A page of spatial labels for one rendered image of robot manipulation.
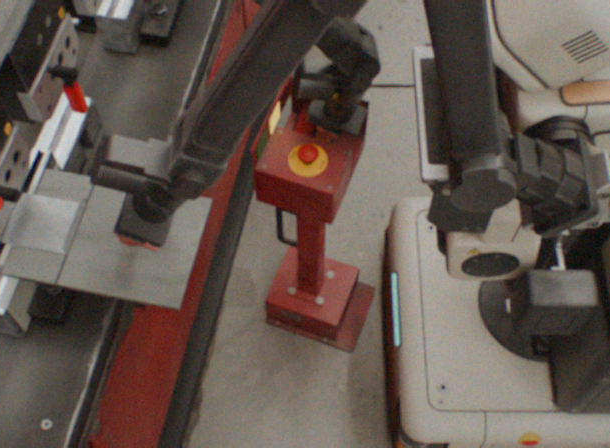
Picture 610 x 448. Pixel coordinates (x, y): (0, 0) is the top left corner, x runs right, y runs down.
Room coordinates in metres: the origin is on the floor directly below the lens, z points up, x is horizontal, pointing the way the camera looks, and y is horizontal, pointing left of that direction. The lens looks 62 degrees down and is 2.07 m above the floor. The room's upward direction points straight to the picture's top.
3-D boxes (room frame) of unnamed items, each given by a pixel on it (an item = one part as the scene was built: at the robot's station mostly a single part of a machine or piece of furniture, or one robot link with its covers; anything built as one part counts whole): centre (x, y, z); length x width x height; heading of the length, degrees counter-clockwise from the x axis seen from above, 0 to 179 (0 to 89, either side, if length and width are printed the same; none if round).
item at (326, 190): (0.87, -0.01, 0.75); 0.20 x 0.16 x 0.18; 159
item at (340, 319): (0.86, -0.04, 0.06); 0.25 x 0.20 x 0.12; 69
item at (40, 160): (0.61, 0.43, 0.98); 0.20 x 0.03 x 0.03; 168
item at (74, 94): (0.73, 0.34, 1.12); 0.04 x 0.02 x 0.10; 78
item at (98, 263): (0.56, 0.29, 1.00); 0.26 x 0.18 x 0.01; 78
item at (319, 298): (0.87, -0.01, 0.13); 0.10 x 0.10 x 0.01; 69
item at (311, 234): (0.87, -0.01, 0.39); 0.05 x 0.05 x 0.54; 69
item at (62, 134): (0.64, 0.42, 0.92); 0.39 x 0.06 x 0.10; 168
